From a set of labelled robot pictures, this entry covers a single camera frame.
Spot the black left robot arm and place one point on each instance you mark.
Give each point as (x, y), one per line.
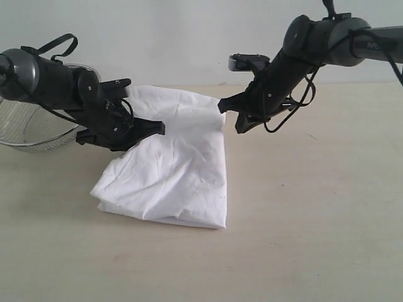
(101, 108)

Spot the white t-shirt red print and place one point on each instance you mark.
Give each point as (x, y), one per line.
(177, 178)

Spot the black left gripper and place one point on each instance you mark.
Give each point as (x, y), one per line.
(116, 128)

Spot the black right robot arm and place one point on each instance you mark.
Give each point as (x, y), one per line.
(339, 40)

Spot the metal wire mesh basket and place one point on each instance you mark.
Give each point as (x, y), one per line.
(30, 128)

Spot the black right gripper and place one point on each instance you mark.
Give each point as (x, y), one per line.
(260, 101)

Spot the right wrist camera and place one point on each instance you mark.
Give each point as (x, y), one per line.
(248, 63)

